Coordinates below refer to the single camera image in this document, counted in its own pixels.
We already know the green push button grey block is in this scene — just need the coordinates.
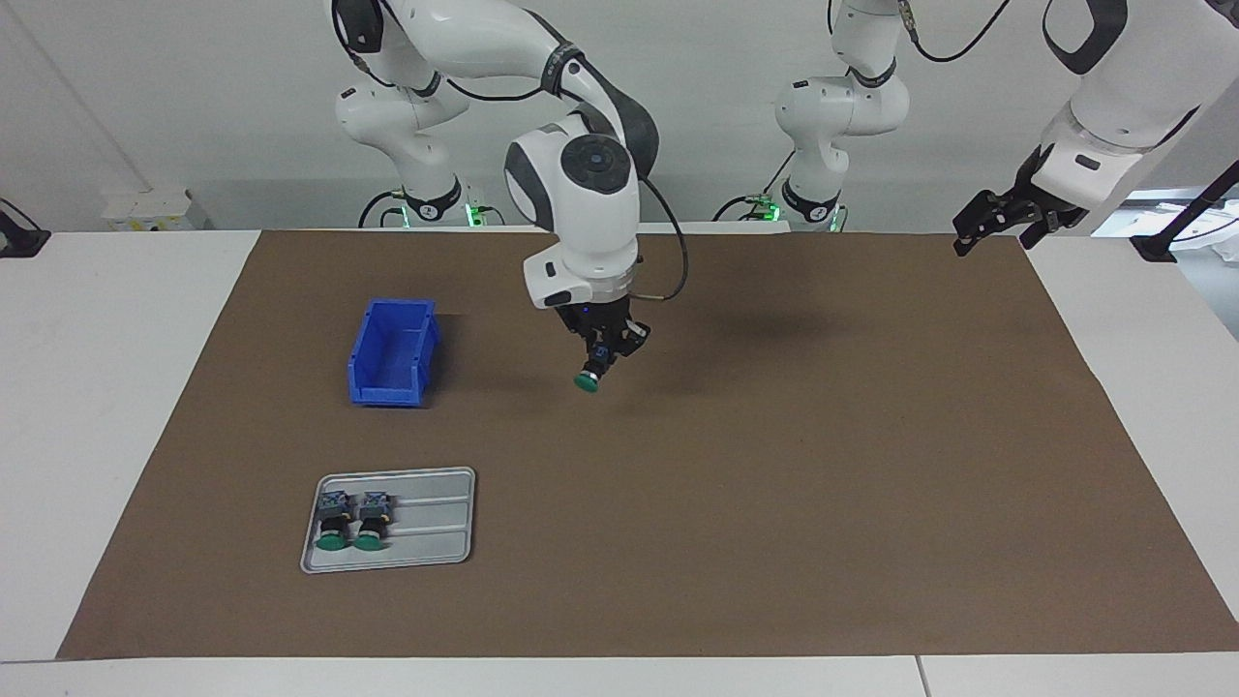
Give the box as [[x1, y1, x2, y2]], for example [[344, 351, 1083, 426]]
[[573, 341, 620, 394]]

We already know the green push button white block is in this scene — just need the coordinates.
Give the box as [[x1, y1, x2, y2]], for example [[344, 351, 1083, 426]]
[[315, 489, 355, 554], [351, 491, 396, 553]]

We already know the blue plastic storage bin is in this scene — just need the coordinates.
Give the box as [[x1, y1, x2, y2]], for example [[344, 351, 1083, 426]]
[[347, 298, 442, 409]]

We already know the brown paper table mat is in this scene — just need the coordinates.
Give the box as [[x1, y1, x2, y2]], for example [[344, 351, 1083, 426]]
[[56, 229, 1239, 661]]

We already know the silver metal tray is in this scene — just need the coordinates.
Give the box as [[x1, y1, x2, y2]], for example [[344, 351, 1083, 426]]
[[298, 467, 477, 575]]

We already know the black table clamp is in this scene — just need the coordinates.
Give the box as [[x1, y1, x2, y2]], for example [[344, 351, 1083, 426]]
[[0, 198, 51, 258]]

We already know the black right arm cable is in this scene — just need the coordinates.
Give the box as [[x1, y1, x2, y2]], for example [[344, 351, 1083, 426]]
[[329, 0, 690, 303]]

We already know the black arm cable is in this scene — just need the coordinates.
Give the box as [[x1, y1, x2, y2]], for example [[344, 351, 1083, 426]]
[[905, 0, 1012, 64], [329, 0, 690, 303]]

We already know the black camera stand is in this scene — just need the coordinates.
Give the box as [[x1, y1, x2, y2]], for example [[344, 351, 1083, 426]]
[[1131, 160, 1239, 264]]

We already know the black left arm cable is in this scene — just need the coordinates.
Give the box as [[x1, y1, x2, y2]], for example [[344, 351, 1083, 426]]
[[905, 0, 1012, 64]]

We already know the black left base cable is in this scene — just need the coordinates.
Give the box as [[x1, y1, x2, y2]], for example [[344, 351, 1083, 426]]
[[713, 150, 797, 222]]

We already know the black base cable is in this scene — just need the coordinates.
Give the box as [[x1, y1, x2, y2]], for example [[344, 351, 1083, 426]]
[[358, 187, 408, 229], [713, 150, 797, 222]]

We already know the black right base cable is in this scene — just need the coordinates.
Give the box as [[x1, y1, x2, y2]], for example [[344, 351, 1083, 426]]
[[358, 187, 408, 229]]

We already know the white wall box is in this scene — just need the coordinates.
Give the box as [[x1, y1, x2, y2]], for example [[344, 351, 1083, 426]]
[[102, 189, 195, 231]]

